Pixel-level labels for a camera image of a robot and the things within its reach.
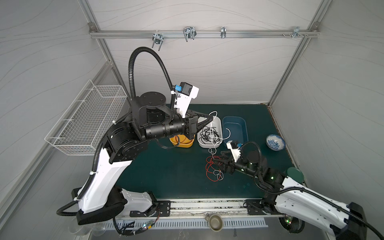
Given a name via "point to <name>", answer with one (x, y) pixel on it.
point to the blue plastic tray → (234, 128)
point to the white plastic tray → (217, 122)
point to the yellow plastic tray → (181, 141)
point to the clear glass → (98, 229)
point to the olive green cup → (215, 222)
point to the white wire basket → (80, 131)
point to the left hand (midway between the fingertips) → (214, 117)
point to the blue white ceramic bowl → (275, 142)
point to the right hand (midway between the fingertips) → (220, 152)
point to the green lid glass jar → (296, 174)
